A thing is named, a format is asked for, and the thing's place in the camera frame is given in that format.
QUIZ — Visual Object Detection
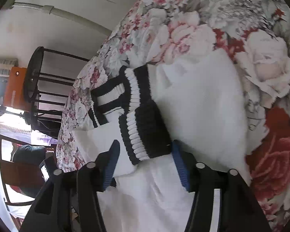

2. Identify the white sweater with black stripes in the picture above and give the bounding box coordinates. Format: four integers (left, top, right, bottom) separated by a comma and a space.
72, 49, 252, 232

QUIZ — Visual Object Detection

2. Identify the black round metal stand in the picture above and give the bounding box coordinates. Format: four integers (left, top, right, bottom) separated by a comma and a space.
23, 45, 90, 138

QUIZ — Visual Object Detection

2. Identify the orange box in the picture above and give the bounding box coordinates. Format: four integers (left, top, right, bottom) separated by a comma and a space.
3, 67, 31, 112

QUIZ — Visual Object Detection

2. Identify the wooden chair with white cushion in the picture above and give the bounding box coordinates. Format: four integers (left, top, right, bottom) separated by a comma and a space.
0, 134, 44, 206

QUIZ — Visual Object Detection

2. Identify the floral red white bedspread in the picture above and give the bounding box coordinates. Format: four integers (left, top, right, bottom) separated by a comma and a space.
56, 0, 290, 231

